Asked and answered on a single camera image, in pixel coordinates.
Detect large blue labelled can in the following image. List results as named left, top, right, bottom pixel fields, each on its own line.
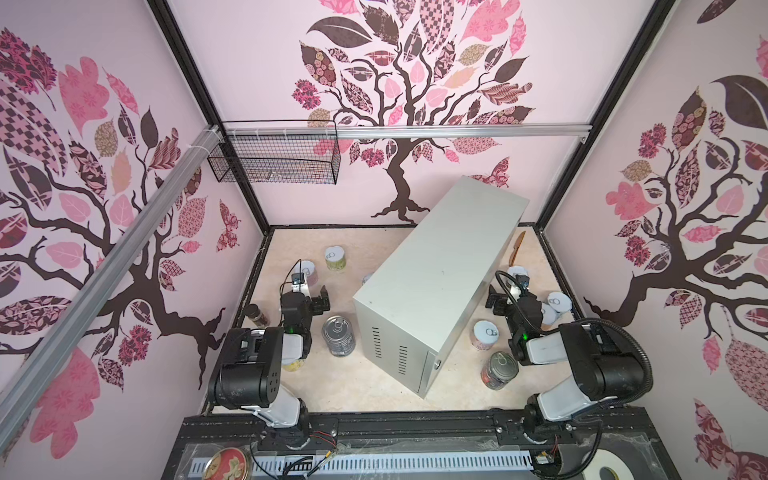
left=322, top=315, right=356, bottom=357

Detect pink labelled can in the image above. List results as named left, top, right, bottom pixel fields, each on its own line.
left=470, top=320, right=499, bottom=351

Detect dark tomato can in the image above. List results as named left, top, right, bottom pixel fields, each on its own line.
left=480, top=351, right=519, bottom=391

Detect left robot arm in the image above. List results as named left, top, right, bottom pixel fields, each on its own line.
left=208, top=287, right=330, bottom=433

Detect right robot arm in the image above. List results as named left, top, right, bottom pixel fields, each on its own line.
left=485, top=286, right=653, bottom=433

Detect orange labelled can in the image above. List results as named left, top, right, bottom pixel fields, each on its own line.
left=541, top=303, right=559, bottom=327

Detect white can far right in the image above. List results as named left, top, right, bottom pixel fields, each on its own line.
left=547, top=291, right=573, bottom=316

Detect pink small can left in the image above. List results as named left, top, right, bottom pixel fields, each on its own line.
left=299, top=260, right=318, bottom=287

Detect dark spice bottle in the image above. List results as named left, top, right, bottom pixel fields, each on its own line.
left=244, top=303, right=270, bottom=328

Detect white small can right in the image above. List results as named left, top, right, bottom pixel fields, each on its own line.
left=507, top=265, right=530, bottom=284

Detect green labelled small can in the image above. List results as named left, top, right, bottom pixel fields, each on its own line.
left=324, top=245, right=347, bottom=271

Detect yellow labelled can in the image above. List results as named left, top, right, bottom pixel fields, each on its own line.
left=281, top=353, right=305, bottom=372

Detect grey metal cabinet box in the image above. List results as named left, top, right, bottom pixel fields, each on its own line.
left=353, top=177, right=529, bottom=397

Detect white tape roll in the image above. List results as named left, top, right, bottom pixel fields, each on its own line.
left=582, top=449, right=635, bottom=480

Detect red round tin lid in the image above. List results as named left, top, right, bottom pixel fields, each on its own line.
left=202, top=447, right=252, bottom=480

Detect wooden handled knife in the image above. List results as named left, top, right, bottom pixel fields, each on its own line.
left=508, top=231, right=526, bottom=266

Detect black wire basket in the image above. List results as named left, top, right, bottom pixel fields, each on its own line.
left=208, top=120, right=341, bottom=185

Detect black base frame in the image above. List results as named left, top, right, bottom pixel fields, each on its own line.
left=162, top=407, right=678, bottom=479

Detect white vented cable duct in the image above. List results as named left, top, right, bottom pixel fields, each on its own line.
left=190, top=451, right=535, bottom=479

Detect aluminium rail back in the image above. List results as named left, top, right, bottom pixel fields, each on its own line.
left=225, top=123, right=592, bottom=139

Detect aluminium rail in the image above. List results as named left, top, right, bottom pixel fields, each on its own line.
left=225, top=123, right=592, bottom=139
left=1, top=125, right=222, bottom=448

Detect aluminium rail left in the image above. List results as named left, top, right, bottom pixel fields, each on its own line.
left=1, top=125, right=222, bottom=448

